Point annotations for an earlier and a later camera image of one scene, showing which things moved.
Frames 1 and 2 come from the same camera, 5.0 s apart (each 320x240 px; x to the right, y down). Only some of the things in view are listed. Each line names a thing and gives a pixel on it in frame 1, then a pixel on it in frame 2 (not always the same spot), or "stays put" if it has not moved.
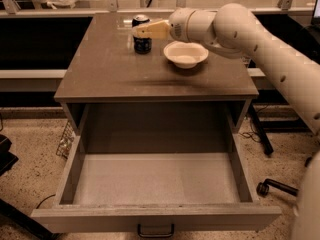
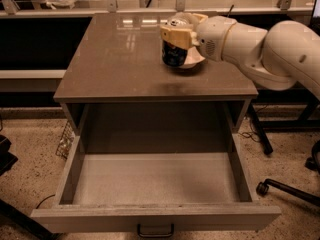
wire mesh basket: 66,141 stays put
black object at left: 8,160 stays put
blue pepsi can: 142,45 -> 173,55
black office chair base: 263,188 stays put
